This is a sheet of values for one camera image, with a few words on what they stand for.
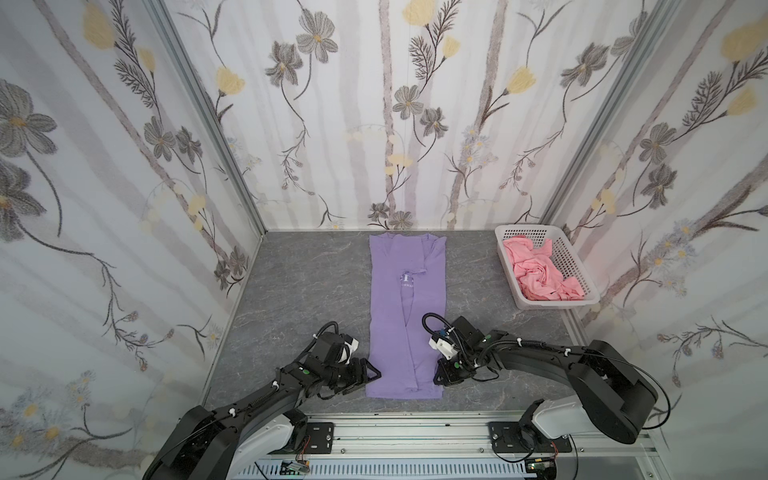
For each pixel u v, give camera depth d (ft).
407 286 3.42
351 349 2.63
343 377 2.39
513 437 2.41
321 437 2.41
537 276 3.14
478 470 2.30
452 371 2.45
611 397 1.41
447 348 2.63
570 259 3.38
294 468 2.31
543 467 2.35
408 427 2.54
